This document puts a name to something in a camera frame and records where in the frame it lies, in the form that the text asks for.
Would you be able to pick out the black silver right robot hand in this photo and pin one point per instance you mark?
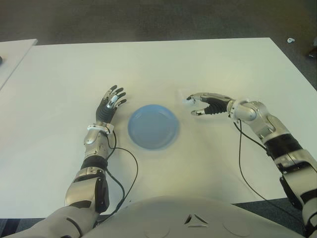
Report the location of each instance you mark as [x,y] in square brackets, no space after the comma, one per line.
[218,105]

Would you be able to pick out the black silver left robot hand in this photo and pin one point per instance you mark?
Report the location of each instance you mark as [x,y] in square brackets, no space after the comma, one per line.
[106,114]

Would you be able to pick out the white charger with prongs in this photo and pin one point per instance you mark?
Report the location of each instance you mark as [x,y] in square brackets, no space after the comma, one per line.
[182,95]

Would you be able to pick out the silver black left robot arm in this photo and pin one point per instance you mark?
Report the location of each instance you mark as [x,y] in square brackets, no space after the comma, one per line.
[81,188]

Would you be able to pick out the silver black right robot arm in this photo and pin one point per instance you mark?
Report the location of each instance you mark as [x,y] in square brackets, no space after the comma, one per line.
[287,148]

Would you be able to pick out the blue round plate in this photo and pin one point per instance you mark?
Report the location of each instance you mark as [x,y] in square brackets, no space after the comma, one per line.
[153,126]

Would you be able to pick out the small white floor object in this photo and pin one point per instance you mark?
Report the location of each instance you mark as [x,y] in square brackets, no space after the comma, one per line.
[291,40]

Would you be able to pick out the dark shoe with white sock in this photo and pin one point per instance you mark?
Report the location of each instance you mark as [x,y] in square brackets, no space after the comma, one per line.
[313,53]

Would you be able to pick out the white side table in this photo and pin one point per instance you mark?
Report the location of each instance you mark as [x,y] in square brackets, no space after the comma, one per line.
[12,57]

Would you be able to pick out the grey robot torso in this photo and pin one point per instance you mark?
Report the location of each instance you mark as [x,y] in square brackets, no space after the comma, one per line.
[193,218]

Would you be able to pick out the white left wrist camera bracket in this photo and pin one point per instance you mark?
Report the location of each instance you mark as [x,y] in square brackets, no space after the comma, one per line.
[97,127]

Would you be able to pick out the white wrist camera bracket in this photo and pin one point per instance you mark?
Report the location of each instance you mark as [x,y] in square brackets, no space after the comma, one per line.
[97,127]
[236,106]

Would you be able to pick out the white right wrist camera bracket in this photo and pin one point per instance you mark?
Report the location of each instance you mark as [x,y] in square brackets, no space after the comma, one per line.
[236,106]

